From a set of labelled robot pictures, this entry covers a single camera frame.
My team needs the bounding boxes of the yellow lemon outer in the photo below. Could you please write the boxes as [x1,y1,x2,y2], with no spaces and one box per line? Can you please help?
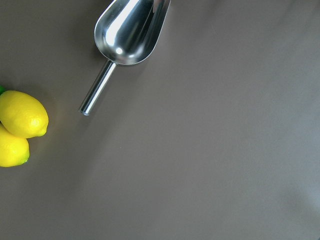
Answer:
[0,124,30,168]

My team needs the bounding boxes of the green lime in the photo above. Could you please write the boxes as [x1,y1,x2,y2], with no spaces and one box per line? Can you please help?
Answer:
[0,86,6,95]

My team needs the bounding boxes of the yellow lemon near scoop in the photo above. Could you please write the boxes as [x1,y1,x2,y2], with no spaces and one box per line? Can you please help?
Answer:
[0,90,49,139]

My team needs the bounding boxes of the steel ice scoop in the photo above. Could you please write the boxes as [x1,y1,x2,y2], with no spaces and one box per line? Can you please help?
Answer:
[79,0,171,116]

